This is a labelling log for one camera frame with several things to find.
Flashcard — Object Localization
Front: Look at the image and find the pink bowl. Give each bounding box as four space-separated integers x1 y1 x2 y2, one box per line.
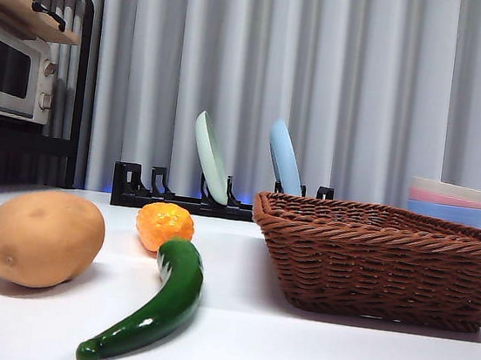
407 186 481 211

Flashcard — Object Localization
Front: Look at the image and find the black metal shelf frame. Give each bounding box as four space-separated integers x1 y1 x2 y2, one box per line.
0 0 98 214

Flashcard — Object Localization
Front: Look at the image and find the pale green plate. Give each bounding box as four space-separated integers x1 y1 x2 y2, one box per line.
186 110 239 207

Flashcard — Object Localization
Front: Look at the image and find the brown wicker basket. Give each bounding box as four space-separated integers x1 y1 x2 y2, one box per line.
241 188 481 336

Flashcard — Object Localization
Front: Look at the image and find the green curved cucumber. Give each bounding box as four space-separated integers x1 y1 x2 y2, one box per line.
75 227 209 360

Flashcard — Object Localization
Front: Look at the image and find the white bowl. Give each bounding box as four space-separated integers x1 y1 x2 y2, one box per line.
409 175 481 204

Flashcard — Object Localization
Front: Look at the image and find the grey curtain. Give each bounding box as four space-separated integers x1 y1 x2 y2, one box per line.
0 0 481 240

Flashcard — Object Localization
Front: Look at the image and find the orange-yellow corn cob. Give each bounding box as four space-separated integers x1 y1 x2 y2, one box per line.
132 200 199 257

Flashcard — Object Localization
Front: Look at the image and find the blue bowl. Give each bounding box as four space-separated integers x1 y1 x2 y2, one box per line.
405 198 481 231

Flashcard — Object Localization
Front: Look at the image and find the tan potato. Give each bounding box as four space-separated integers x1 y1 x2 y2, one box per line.
0 183 110 296

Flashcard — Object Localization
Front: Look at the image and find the wooden cutting board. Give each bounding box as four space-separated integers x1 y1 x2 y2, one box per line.
0 0 87 47

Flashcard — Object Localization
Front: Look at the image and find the black dish rack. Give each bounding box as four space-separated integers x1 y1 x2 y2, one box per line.
109 159 336 233

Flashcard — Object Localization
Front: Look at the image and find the pale blue plate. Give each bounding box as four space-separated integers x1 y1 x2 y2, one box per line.
262 118 312 197

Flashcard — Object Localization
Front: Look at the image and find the silver toaster oven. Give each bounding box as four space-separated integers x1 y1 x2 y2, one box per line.
0 18 64 126

